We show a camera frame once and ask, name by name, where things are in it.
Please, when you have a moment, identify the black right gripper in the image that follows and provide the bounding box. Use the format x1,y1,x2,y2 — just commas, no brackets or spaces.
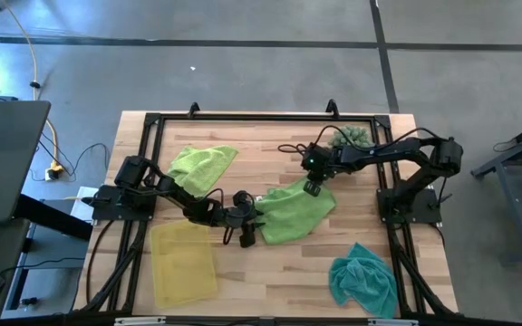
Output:
304,143,337,197

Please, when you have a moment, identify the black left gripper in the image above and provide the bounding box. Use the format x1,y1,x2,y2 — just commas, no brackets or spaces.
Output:
217,189,262,249

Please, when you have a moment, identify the lime green microfiber towel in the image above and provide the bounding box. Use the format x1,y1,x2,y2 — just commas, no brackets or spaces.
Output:
254,177,337,246
166,144,239,199

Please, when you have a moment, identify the yellow plastic basket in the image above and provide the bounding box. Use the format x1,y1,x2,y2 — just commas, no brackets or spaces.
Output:
149,220,219,311

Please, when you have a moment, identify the teal microfiber towel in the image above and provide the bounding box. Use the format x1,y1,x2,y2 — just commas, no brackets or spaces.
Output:
327,242,399,320

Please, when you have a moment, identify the green artificial plant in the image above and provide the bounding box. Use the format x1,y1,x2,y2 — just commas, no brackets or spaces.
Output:
328,125,374,150

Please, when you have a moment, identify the white paper sheet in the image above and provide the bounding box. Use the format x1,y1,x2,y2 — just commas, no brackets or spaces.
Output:
69,185,100,224

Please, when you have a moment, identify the grey low cart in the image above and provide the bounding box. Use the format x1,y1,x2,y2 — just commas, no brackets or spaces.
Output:
0,221,91,318

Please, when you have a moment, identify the black desk support beam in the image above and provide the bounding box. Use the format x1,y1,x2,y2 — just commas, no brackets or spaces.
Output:
14,193,94,241

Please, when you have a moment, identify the grey metal side table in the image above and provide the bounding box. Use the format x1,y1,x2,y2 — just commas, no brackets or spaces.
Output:
470,115,522,264

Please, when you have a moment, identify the dark grey desk top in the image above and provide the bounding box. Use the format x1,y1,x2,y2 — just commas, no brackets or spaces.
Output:
0,100,52,225

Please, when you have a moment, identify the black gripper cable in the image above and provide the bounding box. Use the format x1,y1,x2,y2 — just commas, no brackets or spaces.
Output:
277,125,380,158
195,187,237,246

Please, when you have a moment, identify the black metal table frame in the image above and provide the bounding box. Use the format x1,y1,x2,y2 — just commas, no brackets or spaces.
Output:
78,111,459,318

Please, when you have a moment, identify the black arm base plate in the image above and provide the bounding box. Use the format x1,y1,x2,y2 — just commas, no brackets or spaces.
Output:
92,184,158,222
376,187,443,225

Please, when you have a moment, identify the silver metal bracket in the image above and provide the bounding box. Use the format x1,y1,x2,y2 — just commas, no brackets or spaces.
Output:
368,318,421,326
114,316,167,326

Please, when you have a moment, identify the black floor cable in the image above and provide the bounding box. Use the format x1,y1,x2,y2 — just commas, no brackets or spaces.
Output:
29,142,111,182

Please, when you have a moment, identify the yellow extension cord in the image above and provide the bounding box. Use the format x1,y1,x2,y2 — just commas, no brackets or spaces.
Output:
0,0,66,181

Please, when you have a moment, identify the thin black desk cable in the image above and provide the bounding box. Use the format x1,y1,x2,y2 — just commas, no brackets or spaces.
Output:
0,255,85,278

